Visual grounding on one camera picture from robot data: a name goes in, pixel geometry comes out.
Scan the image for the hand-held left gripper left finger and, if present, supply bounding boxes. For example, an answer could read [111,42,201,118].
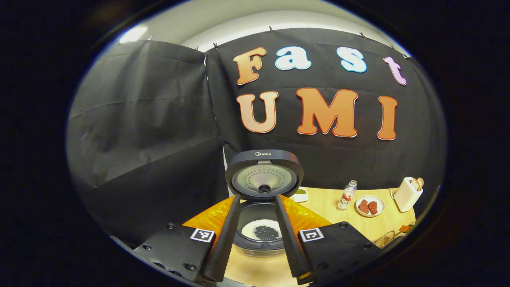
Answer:
[133,195,242,284]

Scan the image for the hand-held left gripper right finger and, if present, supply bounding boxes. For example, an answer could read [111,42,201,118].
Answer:
[274,194,383,285]

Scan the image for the white rice heap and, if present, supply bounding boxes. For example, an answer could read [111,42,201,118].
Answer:
[242,219,282,242]

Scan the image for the dark grey rice cooker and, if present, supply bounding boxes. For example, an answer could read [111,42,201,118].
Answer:
[225,149,304,257]

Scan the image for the metal wire chopstick holder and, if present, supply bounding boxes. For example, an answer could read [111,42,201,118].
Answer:
[373,230,399,248]

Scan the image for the clear drink bottle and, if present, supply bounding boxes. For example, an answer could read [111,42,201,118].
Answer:
[337,180,357,211]

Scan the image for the white round plate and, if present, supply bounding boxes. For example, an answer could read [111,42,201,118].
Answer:
[355,195,386,218]

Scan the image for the white toaster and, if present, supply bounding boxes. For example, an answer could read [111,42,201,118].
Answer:
[392,177,424,213]

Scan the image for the black backdrop cloth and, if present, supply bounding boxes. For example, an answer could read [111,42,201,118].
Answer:
[67,27,447,248]

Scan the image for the ceiling light panel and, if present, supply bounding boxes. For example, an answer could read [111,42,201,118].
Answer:
[120,26,149,43]

